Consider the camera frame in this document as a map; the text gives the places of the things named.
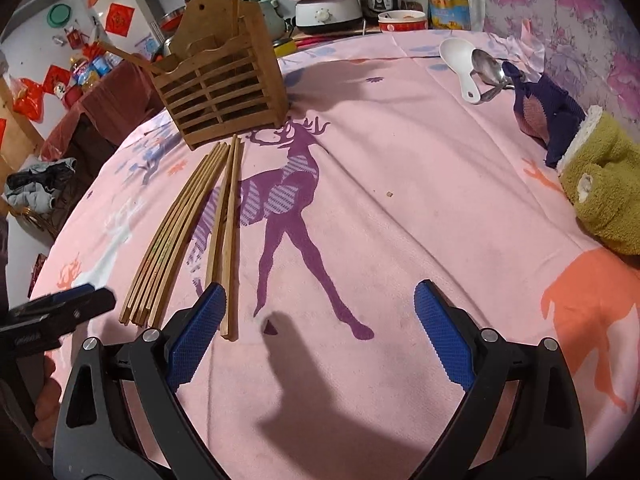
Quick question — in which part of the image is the person's left hand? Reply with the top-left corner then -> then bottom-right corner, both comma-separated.
32,356 -> 62,448

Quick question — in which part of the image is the wooden chopstick bundle middle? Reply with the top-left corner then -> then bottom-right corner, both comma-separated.
136,143 -> 230,328

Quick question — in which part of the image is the wooden chopstick bundle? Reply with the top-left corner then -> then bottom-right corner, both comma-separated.
206,136 -> 243,341
118,143 -> 228,326
136,143 -> 230,328

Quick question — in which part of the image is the wooden chopstick bundle left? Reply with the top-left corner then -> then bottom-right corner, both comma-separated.
118,143 -> 228,326

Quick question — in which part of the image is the wooden chair with clothes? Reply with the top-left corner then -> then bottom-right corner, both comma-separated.
1,157 -> 78,240

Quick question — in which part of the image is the wooden chopstick bundle right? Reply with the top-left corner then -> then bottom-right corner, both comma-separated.
206,136 -> 243,341

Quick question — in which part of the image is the red cloth covered table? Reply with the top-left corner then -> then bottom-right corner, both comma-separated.
40,61 -> 164,160

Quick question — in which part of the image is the green towel toy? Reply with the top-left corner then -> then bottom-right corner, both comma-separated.
556,105 -> 640,256

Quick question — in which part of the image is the pink deer tablecloth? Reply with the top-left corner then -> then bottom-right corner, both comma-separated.
29,29 -> 640,480

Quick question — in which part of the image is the wooden chopstick holder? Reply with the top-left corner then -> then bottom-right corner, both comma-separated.
151,0 -> 288,150

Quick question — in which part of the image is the dark purple cloth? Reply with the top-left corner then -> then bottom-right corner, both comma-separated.
502,62 -> 586,169

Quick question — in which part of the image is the white refrigerator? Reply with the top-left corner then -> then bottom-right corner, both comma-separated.
86,0 -> 184,60

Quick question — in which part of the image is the metal spoon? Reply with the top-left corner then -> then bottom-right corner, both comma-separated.
472,49 -> 514,103

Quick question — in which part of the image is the red white bowl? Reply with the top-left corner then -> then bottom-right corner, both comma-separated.
378,10 -> 427,32

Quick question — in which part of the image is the white electric hotplate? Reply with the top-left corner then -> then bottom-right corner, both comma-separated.
295,0 -> 362,34

